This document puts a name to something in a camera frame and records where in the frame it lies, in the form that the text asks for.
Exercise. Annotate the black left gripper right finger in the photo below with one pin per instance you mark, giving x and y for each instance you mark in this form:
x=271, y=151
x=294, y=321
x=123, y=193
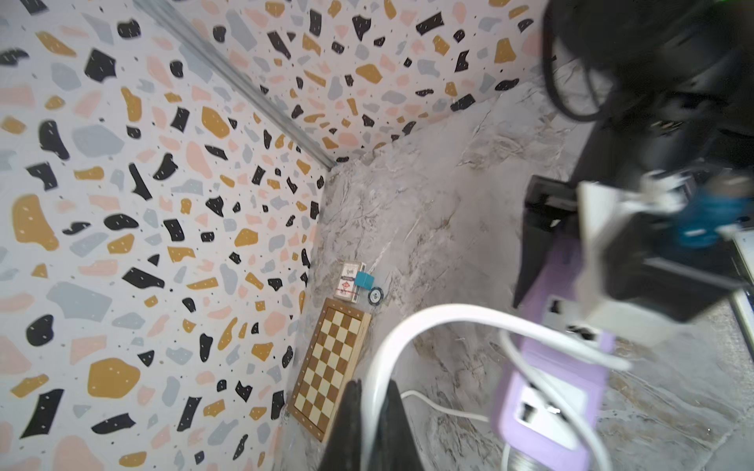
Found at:
x=395, y=446

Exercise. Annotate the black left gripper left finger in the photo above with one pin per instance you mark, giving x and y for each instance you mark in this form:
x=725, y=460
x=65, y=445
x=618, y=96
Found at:
x=343, y=449

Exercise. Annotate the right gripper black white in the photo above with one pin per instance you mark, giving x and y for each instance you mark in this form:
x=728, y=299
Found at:
x=618, y=154

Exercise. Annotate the purple power strip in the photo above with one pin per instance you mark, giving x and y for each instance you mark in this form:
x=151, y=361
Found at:
x=535, y=428

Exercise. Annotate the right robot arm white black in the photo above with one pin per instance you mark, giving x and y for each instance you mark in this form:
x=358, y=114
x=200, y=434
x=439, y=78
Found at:
x=667, y=87

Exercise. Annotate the wooden chess board box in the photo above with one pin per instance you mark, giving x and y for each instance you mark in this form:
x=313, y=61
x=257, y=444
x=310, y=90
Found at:
x=329, y=364

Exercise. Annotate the small black round object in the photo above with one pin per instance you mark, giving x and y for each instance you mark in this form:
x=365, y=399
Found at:
x=376, y=296

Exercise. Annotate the playing card box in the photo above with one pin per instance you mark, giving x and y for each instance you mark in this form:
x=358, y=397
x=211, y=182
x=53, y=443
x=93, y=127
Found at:
x=347, y=289

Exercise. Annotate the small teal block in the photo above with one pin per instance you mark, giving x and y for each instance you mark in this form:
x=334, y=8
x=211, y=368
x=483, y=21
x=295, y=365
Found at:
x=364, y=280

